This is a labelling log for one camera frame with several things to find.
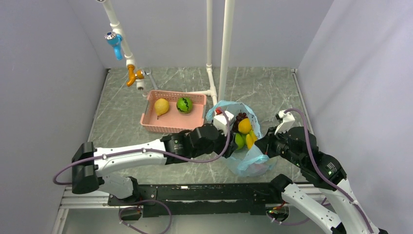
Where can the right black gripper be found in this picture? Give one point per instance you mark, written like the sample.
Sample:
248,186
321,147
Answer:
265,144

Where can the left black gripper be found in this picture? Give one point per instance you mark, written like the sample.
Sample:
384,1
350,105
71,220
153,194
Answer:
232,145

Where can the yellow fake lemon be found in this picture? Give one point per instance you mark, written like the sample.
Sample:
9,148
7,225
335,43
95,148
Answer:
244,126

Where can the light blue plastic bag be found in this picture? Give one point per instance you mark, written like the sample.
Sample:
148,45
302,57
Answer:
244,162

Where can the green fake watermelon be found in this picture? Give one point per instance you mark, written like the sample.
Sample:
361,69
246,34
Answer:
184,105

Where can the yellow fake pear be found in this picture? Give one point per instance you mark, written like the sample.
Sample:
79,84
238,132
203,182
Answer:
161,106

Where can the green fake lime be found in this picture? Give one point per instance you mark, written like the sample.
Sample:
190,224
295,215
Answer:
239,140

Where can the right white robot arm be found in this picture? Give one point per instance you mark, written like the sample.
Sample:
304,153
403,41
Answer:
299,147

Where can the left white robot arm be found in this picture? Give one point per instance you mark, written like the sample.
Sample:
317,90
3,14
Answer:
94,168

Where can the yellow fake banana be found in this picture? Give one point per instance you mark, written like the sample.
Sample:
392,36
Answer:
250,139

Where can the dark fake grapes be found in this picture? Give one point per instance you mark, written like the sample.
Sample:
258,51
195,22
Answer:
238,119

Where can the pink plastic basket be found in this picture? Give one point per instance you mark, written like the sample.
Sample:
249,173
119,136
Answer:
173,121

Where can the silver wrench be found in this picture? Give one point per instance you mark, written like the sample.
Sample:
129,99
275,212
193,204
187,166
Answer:
148,73

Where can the orange plastic faucet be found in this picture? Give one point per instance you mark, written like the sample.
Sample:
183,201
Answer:
133,76

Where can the blue plastic faucet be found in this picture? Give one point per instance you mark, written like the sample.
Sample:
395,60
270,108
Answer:
114,40

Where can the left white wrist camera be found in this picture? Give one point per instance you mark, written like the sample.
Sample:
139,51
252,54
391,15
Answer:
222,120

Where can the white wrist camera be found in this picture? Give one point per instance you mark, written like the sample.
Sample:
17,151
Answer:
286,120
222,120

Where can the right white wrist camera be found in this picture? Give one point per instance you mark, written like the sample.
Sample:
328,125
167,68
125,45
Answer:
286,120

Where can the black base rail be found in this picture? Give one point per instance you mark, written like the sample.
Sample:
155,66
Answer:
202,199

